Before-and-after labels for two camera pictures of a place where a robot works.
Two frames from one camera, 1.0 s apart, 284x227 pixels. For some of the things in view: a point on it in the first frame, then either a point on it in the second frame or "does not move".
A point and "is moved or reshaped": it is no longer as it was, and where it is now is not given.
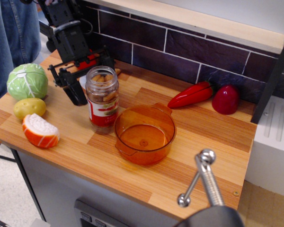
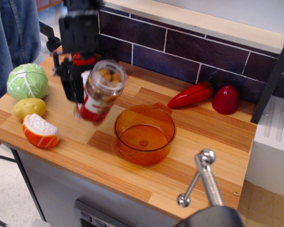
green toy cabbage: [27, 80] does not move
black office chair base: [49, 31] does not move
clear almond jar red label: [102, 93] is moved or reshaped
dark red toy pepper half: [226, 100] does not move
